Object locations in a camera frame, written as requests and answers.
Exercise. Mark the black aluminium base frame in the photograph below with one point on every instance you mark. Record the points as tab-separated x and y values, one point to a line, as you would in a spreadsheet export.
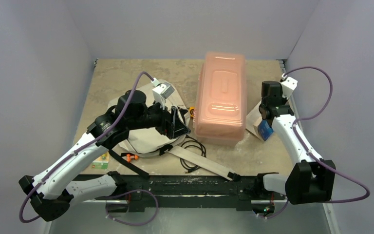
190	192

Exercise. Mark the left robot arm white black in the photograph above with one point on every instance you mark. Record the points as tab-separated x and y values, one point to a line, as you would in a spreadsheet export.
52	192

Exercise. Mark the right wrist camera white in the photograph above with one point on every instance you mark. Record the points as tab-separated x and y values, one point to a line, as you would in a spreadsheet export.
288	85

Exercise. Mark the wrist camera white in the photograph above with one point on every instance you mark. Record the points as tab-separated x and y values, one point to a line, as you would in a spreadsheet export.
161	92
288	85

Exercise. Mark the blue orange book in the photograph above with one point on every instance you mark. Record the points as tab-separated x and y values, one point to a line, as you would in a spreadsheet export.
257	126

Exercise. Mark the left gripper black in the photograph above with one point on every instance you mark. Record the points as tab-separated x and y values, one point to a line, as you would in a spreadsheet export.
170	125

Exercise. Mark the orange small clip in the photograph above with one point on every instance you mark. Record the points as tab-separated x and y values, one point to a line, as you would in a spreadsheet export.
131	157

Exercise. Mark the banana toy card pack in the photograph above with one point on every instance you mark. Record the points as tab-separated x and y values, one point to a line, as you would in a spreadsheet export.
101	162

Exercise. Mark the orange translucent plastic box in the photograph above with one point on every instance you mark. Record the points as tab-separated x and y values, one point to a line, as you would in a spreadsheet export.
220	109

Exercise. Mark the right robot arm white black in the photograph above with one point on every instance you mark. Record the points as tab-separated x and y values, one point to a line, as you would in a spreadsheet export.
312	178

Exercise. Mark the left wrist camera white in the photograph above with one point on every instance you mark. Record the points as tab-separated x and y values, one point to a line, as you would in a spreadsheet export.
161	92

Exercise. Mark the yellow tape measure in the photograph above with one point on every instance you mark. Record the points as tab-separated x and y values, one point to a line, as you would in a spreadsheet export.
192	112

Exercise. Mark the beige backpack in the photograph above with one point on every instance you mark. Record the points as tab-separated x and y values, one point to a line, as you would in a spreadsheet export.
192	153

